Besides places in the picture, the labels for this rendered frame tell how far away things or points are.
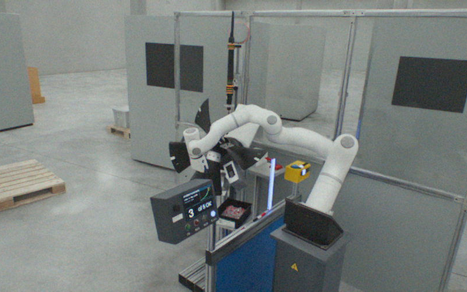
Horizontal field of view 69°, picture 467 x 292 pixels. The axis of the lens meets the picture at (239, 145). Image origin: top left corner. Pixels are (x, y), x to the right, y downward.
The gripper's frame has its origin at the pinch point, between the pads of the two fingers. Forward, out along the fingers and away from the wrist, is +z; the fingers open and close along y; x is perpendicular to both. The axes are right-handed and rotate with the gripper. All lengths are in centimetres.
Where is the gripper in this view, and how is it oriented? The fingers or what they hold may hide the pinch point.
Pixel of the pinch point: (201, 176)
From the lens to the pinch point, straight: 204.2
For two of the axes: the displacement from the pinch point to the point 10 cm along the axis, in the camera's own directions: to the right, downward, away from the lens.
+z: 1.3, 8.4, 5.2
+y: -7.8, -2.3, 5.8
